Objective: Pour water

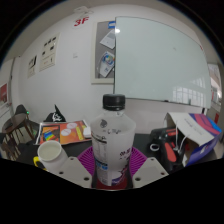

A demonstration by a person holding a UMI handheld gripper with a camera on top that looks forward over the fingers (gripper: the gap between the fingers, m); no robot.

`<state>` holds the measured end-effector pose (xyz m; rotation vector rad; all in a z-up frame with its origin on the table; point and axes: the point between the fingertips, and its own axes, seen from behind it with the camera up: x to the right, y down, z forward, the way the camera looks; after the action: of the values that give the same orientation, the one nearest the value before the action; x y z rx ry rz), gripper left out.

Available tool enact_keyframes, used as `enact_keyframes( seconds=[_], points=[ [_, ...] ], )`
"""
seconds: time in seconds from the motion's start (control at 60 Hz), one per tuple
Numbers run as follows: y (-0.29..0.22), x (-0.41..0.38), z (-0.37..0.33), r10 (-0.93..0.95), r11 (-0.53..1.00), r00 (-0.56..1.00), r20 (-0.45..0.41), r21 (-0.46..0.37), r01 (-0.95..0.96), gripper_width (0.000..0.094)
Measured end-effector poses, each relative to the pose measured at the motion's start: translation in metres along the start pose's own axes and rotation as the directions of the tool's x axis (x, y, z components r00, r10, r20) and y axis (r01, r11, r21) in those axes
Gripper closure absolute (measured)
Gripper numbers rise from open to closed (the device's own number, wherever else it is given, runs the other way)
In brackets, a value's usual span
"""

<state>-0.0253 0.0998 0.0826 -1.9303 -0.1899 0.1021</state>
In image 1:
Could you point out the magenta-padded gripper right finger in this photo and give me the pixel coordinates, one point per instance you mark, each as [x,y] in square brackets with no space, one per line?
[151,170]

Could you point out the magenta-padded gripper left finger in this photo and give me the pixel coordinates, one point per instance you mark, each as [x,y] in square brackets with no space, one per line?
[71,170]

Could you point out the clear bottle with black cap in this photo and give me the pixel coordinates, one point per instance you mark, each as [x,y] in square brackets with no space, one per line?
[112,140]

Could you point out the black and red power drill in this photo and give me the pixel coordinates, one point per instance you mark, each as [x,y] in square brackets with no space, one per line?
[166,146]

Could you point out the small white flat device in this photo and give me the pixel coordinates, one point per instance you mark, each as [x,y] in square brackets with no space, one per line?
[87,132]

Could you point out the colourful orange book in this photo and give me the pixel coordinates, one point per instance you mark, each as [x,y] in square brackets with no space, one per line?
[53,133]

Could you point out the blue and white cardboard box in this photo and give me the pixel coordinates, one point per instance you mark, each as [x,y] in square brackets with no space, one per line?
[196,140]

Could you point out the black pirate hat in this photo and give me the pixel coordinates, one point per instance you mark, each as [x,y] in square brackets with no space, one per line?
[56,116]

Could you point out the brown wooden chair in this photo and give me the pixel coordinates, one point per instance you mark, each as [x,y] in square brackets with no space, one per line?
[15,128]

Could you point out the dark upholstered chair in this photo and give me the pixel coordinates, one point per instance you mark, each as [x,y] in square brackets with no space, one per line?
[21,109]

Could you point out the large whiteboard on stand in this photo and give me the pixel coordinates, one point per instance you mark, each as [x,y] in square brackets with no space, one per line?
[160,60]

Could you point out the grey notice board with papers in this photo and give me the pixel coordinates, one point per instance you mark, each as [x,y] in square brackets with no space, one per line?
[104,56]

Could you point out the red wall poster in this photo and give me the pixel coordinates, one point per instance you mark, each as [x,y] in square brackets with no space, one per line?
[3,95]

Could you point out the small white wall poster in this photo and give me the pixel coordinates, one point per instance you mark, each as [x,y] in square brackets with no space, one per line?
[32,66]

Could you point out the large white wall poster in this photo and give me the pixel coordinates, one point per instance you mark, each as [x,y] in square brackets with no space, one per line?
[49,51]

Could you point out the red floor number wall sign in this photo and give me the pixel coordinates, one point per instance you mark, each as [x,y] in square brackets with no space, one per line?
[81,22]

